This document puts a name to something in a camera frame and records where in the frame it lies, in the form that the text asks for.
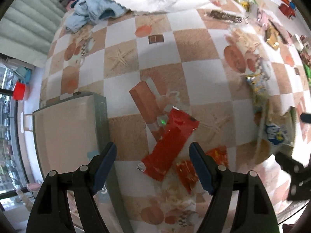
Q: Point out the gold wrapped snack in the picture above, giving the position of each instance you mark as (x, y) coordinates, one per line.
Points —
(271, 37)

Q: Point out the long red snack packet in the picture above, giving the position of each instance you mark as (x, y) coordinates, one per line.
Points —
(178, 129)

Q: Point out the red chinese text snack packet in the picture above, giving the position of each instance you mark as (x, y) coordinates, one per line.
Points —
(186, 171)

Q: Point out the beige storage box green rim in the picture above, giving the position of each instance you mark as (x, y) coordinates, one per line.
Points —
(67, 135)

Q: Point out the light blue cloth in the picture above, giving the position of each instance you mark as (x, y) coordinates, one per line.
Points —
(92, 11)

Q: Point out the yellow chips bag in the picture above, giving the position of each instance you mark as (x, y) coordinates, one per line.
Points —
(276, 133)

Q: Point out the red plastic basin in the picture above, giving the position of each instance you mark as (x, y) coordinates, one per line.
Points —
(21, 91)

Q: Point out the dark chocolate bar packet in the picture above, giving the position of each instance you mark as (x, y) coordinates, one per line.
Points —
(223, 16)

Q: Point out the grey green curtain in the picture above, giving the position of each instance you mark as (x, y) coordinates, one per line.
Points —
(28, 28)

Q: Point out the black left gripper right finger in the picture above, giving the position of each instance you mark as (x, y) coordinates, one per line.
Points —
(254, 210)

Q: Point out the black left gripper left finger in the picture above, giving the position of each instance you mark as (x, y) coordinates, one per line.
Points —
(51, 212)

